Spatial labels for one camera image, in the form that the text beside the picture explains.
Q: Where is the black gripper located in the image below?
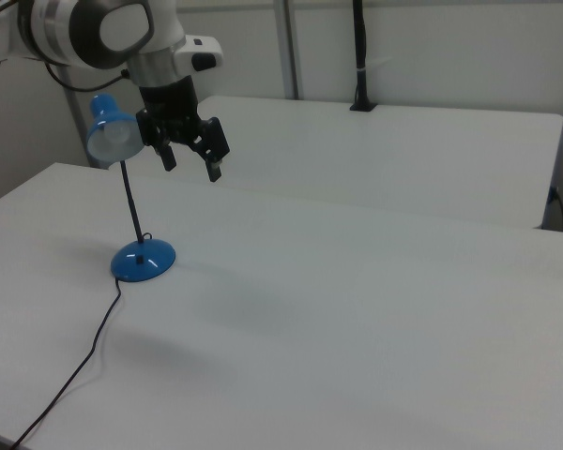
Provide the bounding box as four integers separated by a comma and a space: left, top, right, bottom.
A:
135, 76, 232, 184

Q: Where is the blue gooseneck desk lamp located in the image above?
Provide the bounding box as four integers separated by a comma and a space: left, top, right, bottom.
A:
84, 93, 177, 284

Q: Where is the white side table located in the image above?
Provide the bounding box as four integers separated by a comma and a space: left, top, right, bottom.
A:
121, 96, 563, 231

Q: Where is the black pole with clamp base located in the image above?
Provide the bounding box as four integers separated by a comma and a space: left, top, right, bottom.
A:
349, 0, 379, 113

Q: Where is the black cable on robot arm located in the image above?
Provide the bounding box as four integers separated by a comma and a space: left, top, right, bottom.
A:
44, 60, 132, 93

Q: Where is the grey metal partition post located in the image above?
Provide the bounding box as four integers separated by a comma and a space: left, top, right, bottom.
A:
273, 0, 306, 100

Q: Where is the thin black lamp power cable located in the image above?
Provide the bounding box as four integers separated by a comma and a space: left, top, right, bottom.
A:
11, 232, 155, 449

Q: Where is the black wall cable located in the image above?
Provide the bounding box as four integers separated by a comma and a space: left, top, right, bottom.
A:
546, 185, 563, 233

